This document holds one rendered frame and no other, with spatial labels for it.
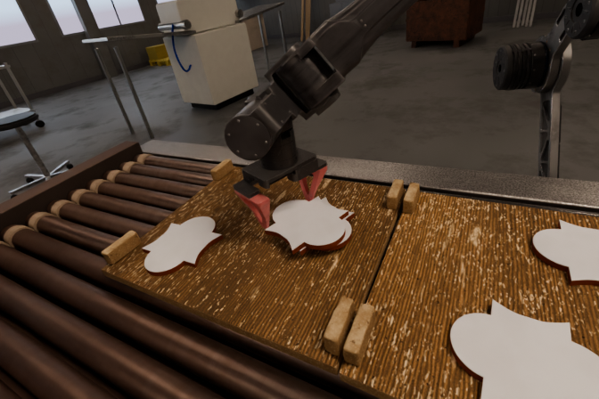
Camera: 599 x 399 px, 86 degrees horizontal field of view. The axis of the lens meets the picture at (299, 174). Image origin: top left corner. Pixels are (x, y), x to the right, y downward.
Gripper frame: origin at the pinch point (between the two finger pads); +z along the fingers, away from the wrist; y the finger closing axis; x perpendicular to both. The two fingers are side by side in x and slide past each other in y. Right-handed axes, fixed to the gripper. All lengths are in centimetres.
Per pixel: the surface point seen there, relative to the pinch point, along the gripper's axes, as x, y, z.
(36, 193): 57, -32, 3
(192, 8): 384, 173, -34
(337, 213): -7.2, 4.3, -0.2
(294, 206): -0.1, 1.4, -0.1
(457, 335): -29.4, -1.7, 1.9
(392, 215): -12.2, 12.1, 2.5
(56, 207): 51, -30, 6
